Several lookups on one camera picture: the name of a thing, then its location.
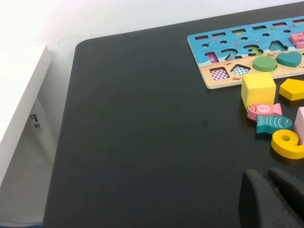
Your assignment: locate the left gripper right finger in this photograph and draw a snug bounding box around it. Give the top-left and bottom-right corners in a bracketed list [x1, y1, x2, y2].
[268, 167, 304, 214]

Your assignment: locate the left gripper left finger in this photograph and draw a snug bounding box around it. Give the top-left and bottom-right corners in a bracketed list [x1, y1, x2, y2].
[238, 169, 302, 228]

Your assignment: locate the yellow pentagon piece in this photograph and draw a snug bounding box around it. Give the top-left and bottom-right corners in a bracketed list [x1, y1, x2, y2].
[278, 78, 304, 101]

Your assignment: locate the yellow number piece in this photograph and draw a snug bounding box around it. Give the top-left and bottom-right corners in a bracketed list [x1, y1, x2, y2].
[271, 129, 304, 160]

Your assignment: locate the green circle piece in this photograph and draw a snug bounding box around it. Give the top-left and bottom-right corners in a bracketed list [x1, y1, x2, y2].
[253, 56, 278, 72]

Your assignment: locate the teal heart piece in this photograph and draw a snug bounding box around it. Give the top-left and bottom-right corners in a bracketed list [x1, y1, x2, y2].
[276, 51, 304, 68]

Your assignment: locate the pink number five piece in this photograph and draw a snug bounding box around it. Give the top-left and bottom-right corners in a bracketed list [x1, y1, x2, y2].
[289, 32, 304, 48]

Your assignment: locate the wooden number shape puzzle board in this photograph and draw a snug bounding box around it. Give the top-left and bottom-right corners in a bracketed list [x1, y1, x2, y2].
[187, 14, 304, 90]

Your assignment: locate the light pink cube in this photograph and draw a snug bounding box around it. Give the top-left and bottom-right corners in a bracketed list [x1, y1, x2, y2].
[292, 106, 304, 145]

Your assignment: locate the teal wooden fish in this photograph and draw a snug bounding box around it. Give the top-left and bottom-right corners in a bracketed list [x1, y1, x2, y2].
[256, 114, 293, 134]

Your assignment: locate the pink wooden fish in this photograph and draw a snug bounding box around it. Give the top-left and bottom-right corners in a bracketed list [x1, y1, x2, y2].
[246, 102, 283, 121]

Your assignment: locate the yellow wooden cube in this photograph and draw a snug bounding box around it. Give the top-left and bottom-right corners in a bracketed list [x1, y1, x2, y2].
[241, 72, 277, 110]

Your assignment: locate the white box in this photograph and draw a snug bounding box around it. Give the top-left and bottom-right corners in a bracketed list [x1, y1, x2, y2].
[0, 44, 52, 183]

